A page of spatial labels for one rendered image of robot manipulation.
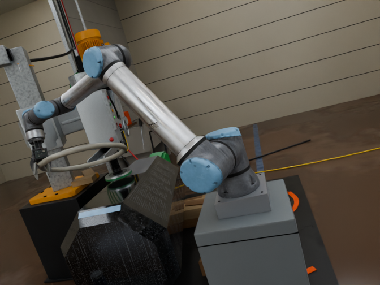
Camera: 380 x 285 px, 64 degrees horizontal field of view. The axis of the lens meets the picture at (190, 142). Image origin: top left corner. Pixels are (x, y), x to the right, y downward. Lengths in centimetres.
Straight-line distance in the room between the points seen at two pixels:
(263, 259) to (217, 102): 595
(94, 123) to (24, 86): 83
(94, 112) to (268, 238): 160
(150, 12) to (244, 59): 228
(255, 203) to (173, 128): 45
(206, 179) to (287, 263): 47
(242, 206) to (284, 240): 20
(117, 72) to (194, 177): 50
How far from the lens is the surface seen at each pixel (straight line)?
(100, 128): 239
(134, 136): 523
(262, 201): 128
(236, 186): 129
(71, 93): 170
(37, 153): 177
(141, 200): 215
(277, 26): 702
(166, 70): 720
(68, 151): 164
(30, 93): 298
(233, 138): 124
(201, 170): 109
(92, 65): 129
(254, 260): 132
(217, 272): 137
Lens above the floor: 146
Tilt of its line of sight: 12 degrees down
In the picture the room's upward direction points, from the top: 16 degrees counter-clockwise
